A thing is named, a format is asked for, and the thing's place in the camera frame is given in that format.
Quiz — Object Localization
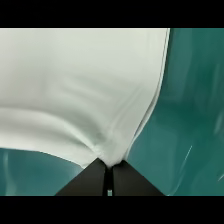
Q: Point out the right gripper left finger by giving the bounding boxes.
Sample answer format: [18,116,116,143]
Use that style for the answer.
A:
[55,157,108,197]

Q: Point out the white T-shirt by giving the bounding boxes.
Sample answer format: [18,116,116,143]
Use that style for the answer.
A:
[0,28,171,169]

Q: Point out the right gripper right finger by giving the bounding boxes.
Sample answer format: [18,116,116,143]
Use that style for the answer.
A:
[111,159,166,197]

